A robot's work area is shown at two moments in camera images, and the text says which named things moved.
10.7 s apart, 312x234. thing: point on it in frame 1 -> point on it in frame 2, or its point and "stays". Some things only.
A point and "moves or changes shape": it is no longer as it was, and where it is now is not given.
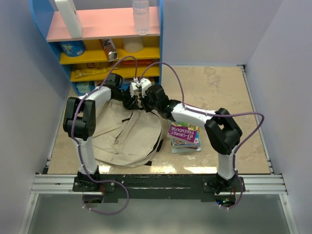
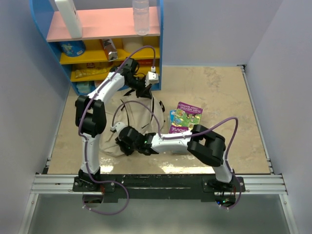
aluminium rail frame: (272, 184) stays
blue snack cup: (72, 48) stays
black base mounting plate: (94, 187) stays
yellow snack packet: (82, 73) stays
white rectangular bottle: (68, 10) stays
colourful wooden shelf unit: (108, 45) stays
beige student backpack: (125, 137) moves or changes shape
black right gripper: (144, 100) -> (121, 142)
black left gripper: (130, 104) -> (145, 91)
